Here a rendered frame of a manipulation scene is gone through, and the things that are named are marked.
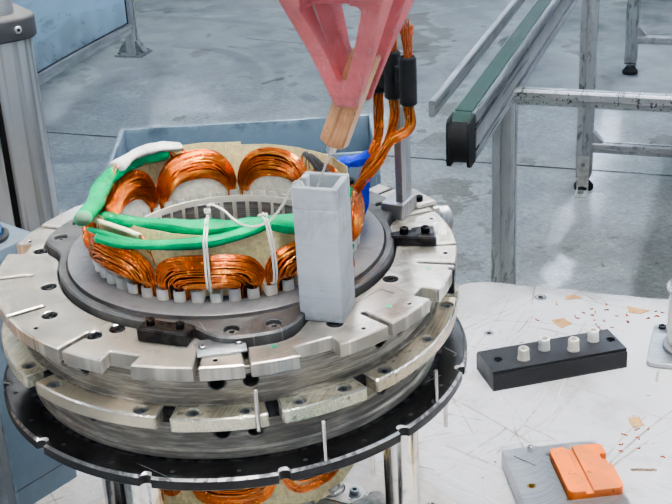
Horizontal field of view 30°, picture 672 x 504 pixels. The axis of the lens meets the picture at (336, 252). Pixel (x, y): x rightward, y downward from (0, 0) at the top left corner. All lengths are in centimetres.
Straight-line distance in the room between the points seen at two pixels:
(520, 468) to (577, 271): 222
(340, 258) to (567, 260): 267
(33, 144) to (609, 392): 63
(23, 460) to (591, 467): 51
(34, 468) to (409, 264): 48
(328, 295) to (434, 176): 322
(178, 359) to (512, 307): 77
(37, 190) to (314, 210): 60
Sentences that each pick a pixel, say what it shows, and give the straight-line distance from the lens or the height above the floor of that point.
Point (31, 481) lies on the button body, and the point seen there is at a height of 80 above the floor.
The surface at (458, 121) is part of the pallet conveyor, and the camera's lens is 217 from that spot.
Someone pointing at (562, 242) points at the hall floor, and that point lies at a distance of 352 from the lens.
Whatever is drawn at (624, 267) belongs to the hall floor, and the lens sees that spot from 339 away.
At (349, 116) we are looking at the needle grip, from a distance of 72.
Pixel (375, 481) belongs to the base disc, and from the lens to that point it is 114.
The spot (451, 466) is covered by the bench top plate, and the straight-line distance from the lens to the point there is 120.
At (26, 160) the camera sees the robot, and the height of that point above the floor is 103.
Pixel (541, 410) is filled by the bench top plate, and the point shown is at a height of 78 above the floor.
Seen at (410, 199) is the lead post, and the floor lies 111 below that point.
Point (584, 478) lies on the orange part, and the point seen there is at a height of 80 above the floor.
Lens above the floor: 146
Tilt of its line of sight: 25 degrees down
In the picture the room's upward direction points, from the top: 3 degrees counter-clockwise
